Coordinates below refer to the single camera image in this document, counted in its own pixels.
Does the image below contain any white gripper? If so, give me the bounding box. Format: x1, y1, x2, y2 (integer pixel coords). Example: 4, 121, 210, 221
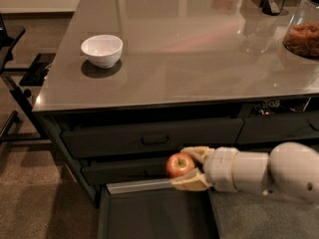
169, 146, 238, 192

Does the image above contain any red apple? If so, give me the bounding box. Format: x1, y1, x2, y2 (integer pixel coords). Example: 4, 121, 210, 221
165, 152, 195, 178

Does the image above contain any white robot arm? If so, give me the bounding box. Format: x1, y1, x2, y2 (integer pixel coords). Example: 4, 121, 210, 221
169, 142, 319, 207

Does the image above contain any dark top left drawer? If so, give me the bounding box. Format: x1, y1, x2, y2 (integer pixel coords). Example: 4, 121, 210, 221
61, 119, 243, 158

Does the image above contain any dark drawer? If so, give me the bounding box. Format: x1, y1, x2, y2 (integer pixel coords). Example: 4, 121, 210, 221
61, 119, 243, 158
237, 112, 319, 144
81, 152, 169, 185

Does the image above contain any dark middle left drawer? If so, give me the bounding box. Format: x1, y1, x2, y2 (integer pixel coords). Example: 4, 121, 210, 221
81, 152, 169, 185

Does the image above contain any open bottom left drawer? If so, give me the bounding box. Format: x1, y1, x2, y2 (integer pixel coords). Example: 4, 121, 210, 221
98, 179, 219, 239

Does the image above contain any dark top right drawer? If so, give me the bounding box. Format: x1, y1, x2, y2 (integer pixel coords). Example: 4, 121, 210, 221
237, 112, 319, 144

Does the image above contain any white ceramic bowl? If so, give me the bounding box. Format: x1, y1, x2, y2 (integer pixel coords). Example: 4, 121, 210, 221
81, 35, 123, 69

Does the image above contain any glass jar with snacks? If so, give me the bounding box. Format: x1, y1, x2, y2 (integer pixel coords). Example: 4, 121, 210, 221
283, 0, 319, 59

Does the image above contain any black chair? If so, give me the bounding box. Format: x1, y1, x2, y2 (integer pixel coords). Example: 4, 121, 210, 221
0, 14, 55, 142

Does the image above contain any dark counter cabinet frame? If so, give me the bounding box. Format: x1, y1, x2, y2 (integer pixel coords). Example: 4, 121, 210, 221
33, 102, 319, 206

